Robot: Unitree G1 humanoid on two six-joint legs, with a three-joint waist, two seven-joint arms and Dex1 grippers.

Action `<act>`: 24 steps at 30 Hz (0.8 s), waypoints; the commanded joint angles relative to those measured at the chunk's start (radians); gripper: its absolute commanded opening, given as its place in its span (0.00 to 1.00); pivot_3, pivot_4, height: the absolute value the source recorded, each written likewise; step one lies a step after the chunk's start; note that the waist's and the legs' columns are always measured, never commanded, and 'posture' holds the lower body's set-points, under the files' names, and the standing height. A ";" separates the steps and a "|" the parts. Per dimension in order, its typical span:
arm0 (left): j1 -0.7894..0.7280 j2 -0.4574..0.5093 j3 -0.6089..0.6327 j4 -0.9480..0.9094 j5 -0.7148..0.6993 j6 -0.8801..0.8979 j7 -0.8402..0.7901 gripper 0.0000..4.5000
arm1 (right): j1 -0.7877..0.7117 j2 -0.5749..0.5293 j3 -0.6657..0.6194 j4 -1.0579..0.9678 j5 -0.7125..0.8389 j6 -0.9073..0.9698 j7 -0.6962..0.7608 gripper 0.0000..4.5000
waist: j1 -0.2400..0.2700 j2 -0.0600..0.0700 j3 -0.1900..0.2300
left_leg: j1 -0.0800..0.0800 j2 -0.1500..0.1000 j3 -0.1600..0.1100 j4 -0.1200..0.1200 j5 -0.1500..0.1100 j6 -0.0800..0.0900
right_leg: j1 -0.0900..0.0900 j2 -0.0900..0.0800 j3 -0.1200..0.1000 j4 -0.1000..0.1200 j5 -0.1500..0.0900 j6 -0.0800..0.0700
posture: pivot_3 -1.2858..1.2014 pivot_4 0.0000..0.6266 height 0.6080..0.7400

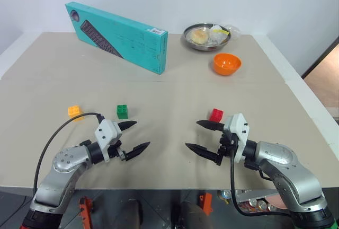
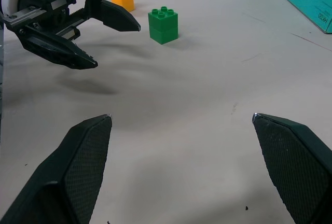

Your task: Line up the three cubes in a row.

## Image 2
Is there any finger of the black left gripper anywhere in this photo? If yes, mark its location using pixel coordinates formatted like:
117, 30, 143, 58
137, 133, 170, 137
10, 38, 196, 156
17, 23, 99, 71
84, 0, 142, 33

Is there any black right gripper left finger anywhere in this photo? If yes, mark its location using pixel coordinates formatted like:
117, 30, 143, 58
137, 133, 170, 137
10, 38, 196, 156
0, 114, 113, 224

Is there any green toy brick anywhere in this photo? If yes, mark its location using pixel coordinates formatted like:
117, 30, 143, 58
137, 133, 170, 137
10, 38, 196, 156
147, 6, 179, 45

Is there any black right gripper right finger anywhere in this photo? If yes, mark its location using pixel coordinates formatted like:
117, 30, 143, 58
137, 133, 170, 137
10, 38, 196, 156
251, 112, 332, 224

